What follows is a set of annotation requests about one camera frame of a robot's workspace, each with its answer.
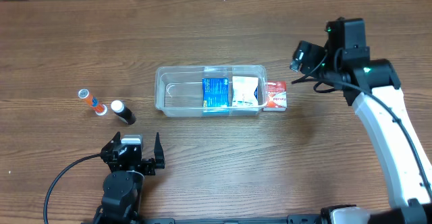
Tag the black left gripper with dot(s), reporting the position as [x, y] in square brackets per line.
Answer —
[136, 163]

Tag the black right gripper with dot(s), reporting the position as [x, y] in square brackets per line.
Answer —
[304, 53]

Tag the black bottle white cap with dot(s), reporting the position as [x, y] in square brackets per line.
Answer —
[124, 113]

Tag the red medicine box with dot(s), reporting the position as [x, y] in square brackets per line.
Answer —
[276, 96]

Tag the orange tube white caps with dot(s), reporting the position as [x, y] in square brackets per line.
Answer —
[98, 107]

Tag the white medicine box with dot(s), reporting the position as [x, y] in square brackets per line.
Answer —
[244, 91]

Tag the clear plastic container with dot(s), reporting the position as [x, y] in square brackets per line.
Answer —
[178, 89]

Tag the blue medicine box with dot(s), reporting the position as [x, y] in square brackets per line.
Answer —
[215, 96]

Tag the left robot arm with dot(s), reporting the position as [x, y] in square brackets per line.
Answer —
[123, 186]

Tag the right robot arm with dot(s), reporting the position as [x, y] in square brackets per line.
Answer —
[373, 89]

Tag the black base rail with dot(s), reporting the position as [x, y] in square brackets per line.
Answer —
[290, 219]

